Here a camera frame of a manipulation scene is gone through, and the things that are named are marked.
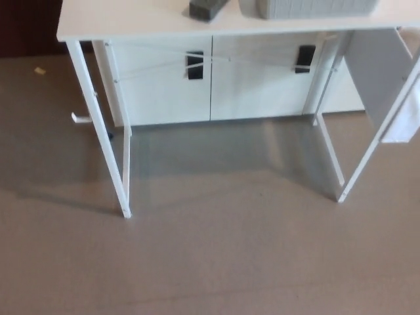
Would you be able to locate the white desk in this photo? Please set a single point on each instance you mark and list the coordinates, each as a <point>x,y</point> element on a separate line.
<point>100,131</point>

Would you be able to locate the grey perforated plastic basket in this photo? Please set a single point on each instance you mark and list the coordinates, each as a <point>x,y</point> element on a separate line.
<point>305,8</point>

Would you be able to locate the white desk hook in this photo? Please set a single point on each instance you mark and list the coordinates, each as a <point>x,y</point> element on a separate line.
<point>78,119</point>

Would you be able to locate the black whiteboard eraser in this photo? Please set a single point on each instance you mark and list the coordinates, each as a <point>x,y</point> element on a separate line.
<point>205,10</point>

